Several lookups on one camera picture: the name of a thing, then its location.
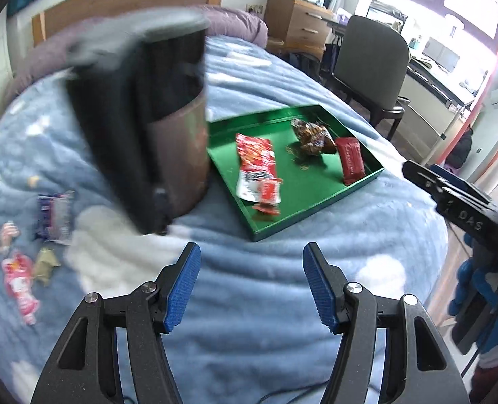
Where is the wooden drawer cabinet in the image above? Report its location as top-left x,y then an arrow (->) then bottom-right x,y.
263,0 -> 339,63

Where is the green tray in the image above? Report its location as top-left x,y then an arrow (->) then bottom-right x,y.
206,104 -> 385,243

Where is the black cable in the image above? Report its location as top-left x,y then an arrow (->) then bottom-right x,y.
259,379 -> 331,403

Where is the pink striped candy packet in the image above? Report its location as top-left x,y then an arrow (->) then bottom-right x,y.
0,221 -> 21,254

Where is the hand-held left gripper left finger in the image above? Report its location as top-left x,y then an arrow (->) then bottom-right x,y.
31,242 -> 202,404

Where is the dark red packet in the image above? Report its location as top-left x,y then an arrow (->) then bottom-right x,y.
335,136 -> 366,186

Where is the person's right hand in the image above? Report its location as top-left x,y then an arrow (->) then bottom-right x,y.
448,258 -> 498,353

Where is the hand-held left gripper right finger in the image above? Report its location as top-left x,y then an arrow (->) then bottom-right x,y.
302,242 -> 471,404

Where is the brown black canister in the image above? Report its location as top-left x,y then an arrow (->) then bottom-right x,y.
65,6 -> 211,237

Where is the brown crinkled snack packet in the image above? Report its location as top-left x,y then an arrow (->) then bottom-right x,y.
290,118 -> 338,159

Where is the small red candy packet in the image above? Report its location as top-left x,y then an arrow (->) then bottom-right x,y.
253,177 -> 284,216

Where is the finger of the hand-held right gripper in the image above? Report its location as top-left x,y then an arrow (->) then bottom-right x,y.
401,159 -> 454,215
428,165 -> 498,210

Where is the pink cartoon character packet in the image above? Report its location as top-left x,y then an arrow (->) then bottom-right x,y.
1,252 -> 41,326

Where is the grey office chair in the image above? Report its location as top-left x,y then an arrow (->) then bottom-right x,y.
322,15 -> 412,140

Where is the white desk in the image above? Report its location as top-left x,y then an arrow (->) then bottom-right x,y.
400,50 -> 486,157

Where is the blue white snack packet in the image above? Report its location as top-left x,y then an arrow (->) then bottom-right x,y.
36,190 -> 76,245

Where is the purple pillow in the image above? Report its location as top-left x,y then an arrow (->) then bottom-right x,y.
2,4 -> 269,102

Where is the long red snack packet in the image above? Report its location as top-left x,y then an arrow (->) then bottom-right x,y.
235,133 -> 277,201

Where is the small green triangular packet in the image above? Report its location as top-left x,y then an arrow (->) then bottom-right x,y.
34,247 -> 61,285

